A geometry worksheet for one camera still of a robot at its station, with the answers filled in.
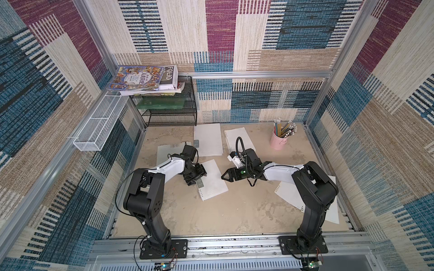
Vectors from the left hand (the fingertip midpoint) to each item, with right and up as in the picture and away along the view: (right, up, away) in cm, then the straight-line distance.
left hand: (202, 176), depth 94 cm
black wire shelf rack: (-22, +40, +22) cm, 50 cm away
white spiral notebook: (+1, +20, +19) cm, 28 cm away
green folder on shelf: (-24, +41, +5) cm, 48 cm away
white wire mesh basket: (-43, +26, -19) cm, 54 cm away
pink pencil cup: (+44, +18, +9) cm, 48 cm away
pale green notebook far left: (-26, +13, +15) cm, 33 cm away
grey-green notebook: (+18, +23, +23) cm, 37 cm away
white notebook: (+5, -5, 0) cm, 7 cm away
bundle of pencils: (+48, +26, +2) cm, 55 cm away
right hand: (+12, +1, -2) cm, 13 cm away
